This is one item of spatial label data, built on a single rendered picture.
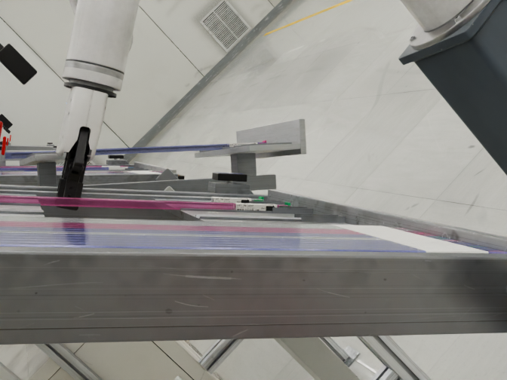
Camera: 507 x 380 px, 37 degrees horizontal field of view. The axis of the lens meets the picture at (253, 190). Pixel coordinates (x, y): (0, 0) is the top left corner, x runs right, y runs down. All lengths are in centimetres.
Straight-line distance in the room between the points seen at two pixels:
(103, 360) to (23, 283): 154
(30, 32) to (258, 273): 818
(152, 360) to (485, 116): 110
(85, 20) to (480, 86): 71
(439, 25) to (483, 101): 16
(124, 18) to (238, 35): 796
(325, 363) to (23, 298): 115
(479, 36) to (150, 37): 757
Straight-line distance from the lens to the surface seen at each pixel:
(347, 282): 57
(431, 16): 141
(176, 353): 208
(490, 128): 149
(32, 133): 860
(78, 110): 107
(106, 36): 108
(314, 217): 95
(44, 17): 870
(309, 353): 159
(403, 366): 146
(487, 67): 139
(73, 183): 109
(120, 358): 206
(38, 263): 52
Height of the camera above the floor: 108
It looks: 15 degrees down
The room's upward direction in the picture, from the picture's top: 43 degrees counter-clockwise
